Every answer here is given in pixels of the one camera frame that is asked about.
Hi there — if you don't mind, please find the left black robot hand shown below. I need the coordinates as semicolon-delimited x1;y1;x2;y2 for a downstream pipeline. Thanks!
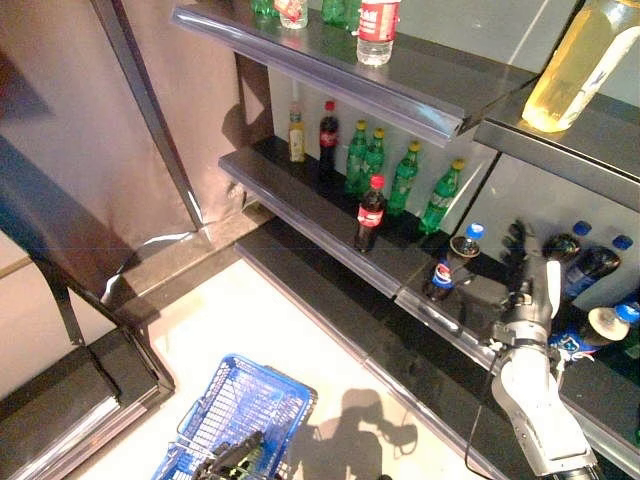
197;430;266;480

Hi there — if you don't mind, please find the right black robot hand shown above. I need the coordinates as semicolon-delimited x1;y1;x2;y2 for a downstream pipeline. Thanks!
500;218;565;329

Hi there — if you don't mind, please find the blue plastic shopping basket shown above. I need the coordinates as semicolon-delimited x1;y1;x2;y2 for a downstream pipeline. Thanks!
149;353;319;480

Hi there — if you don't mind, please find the large yellow drink bottle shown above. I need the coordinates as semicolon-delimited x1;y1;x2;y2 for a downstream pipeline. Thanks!
520;0;640;134

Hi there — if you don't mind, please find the green soda bottle yellow cap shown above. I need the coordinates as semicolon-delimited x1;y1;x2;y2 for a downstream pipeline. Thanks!
418;158;467;236
361;127;387;192
343;119;370;196
386;140;422;217

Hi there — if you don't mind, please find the short black shelf board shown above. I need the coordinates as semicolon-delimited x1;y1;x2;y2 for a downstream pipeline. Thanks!
471;82;640;212

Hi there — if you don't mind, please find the black base shelf board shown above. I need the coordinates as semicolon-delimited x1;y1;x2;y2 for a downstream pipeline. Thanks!
233;219;531;480

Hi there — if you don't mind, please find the cola bottle red cap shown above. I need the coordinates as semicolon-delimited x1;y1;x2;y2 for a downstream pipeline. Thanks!
353;174;388;253
317;100;341;184

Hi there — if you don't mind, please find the black shelf board with drinks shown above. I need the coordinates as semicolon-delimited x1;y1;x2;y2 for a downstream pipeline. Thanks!
217;134;640;479

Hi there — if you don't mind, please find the dark metal display rack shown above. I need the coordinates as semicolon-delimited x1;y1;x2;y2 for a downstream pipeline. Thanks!
0;0;206;480

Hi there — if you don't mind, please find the yellow tea bottle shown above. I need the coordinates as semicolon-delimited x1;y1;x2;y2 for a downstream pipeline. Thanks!
287;101;307;164

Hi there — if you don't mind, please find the long black shelf board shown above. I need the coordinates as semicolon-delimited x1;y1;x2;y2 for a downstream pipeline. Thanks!
169;0;540;149

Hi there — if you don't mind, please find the water bottle red label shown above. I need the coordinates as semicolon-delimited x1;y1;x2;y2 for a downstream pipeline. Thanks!
355;0;402;68

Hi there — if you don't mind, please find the clear bottle red label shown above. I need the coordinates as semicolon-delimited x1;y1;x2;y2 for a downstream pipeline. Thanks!
277;0;310;30

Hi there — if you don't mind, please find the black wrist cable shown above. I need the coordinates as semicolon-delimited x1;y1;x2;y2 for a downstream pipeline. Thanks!
463;339;503;479

